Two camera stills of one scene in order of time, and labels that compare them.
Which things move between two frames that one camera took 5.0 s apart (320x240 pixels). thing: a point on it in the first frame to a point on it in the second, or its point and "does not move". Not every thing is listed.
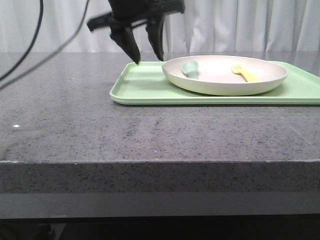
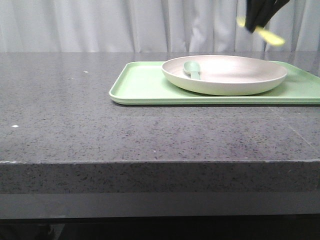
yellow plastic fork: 249,77 to 262,32
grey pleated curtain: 204,26 does not move
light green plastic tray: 144,84 does not move
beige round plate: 216,76 does not move
